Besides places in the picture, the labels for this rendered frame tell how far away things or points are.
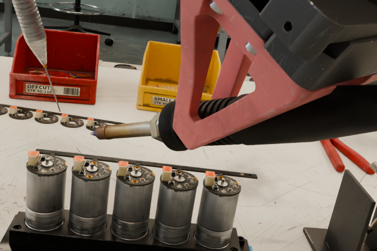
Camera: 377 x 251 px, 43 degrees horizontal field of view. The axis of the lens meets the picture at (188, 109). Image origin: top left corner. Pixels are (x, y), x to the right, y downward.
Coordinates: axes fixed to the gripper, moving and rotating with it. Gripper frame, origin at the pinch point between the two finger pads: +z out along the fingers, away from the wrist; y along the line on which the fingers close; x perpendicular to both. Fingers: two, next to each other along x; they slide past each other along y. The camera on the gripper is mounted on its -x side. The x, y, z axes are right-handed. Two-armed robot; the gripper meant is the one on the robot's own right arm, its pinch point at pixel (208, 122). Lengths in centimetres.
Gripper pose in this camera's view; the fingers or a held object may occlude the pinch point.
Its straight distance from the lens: 22.0
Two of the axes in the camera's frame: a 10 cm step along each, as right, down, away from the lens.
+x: 5.5, 7.5, -3.6
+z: -4.8, 6.4, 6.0
